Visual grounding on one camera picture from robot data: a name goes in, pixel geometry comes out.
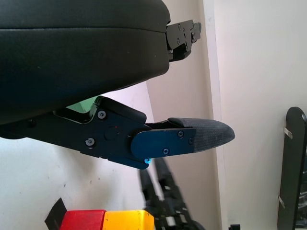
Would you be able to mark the printed dark cardboard box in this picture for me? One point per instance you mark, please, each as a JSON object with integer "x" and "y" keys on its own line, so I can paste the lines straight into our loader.
{"x": 303, "y": 198}

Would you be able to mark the red wooden block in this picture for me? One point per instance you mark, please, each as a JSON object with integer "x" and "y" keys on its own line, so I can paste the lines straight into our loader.
{"x": 81, "y": 220}

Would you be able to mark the black oblong board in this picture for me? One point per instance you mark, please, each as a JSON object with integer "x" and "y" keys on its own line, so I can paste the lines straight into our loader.
{"x": 291, "y": 167}

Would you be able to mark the green wooden block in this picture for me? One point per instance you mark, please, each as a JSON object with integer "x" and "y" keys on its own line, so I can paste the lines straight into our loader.
{"x": 81, "y": 105}

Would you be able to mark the black tape strip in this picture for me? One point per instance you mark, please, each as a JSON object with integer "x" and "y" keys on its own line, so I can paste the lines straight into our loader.
{"x": 55, "y": 215}

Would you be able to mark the yellow wooden block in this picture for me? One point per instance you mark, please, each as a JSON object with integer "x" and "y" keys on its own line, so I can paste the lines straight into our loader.
{"x": 127, "y": 221}

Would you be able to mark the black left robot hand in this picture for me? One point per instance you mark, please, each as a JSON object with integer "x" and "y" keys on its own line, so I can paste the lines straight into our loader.
{"x": 72, "y": 60}

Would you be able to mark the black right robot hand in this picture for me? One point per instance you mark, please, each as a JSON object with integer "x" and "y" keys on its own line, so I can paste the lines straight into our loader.
{"x": 168, "y": 201}

